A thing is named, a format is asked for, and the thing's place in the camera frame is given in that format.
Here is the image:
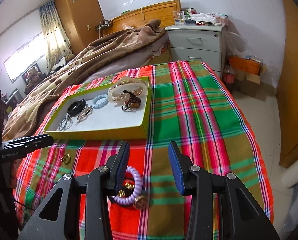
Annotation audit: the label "wooden door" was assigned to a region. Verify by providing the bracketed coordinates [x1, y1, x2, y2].
[278, 0, 298, 168]

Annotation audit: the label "yellow-green cardboard box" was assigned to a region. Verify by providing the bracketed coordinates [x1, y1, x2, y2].
[43, 76, 153, 140]

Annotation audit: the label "brown patterned blanket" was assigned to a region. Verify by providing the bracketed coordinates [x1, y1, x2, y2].
[3, 19, 167, 142]

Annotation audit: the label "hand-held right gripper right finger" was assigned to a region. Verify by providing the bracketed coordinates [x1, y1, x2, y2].
[168, 141, 280, 240]

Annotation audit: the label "spotted curtain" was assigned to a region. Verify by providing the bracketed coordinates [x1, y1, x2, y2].
[38, 1, 74, 73]

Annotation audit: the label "beige hair claw clip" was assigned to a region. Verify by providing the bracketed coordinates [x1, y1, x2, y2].
[107, 77, 149, 105]

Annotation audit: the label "power strip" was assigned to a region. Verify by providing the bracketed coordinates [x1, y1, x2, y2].
[95, 20, 114, 30]

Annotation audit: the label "grey nightstand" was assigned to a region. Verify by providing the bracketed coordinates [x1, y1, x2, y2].
[164, 24, 227, 78]

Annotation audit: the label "light blue spiral hair tie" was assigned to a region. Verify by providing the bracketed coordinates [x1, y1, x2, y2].
[92, 94, 110, 111]

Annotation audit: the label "orange bin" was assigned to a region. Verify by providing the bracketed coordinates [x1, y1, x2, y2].
[229, 55, 262, 76]

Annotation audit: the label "silver hair clip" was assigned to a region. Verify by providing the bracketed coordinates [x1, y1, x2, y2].
[75, 106, 93, 126]

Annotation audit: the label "gold earrings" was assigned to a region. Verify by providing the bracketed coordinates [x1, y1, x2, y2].
[118, 182, 135, 197]

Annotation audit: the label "red drink bottle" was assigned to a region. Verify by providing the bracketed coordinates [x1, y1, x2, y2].
[222, 64, 236, 86]

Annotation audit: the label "clutter of small packets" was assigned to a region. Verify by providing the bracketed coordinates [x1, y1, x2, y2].
[185, 7, 230, 27]

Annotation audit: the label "window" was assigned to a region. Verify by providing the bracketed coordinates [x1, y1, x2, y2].
[3, 31, 49, 83]

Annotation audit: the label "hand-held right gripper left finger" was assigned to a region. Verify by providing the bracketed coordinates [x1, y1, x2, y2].
[18, 141, 130, 240]

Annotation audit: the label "grey hair ties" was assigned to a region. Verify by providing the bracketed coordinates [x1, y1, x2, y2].
[58, 114, 74, 131]

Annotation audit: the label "black wristband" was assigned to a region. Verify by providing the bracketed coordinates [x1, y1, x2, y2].
[67, 99, 87, 116]

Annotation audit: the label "clear plastic bag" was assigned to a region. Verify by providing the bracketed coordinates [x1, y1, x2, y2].
[224, 31, 275, 81]

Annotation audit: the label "plaid cloth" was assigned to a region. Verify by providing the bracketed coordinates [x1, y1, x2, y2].
[13, 60, 275, 240]

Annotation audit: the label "person's left hand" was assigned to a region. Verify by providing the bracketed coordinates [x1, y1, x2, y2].
[0, 165, 18, 190]

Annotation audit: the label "wooden wardrobe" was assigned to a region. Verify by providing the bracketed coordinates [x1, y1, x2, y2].
[54, 0, 106, 55]

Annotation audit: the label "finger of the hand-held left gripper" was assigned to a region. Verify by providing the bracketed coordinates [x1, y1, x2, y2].
[0, 133, 55, 160]

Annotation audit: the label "lilac spiral hair tie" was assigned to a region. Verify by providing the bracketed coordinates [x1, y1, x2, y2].
[111, 165, 149, 210]

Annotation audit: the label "dark beaded bracelet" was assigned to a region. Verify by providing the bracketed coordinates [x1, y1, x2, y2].
[121, 90, 142, 112]

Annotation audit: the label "wooden headboard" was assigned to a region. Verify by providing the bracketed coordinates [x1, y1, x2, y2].
[103, 0, 182, 37]

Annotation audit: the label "clear glass cup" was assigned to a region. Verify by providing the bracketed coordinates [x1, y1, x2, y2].
[172, 10, 186, 26]

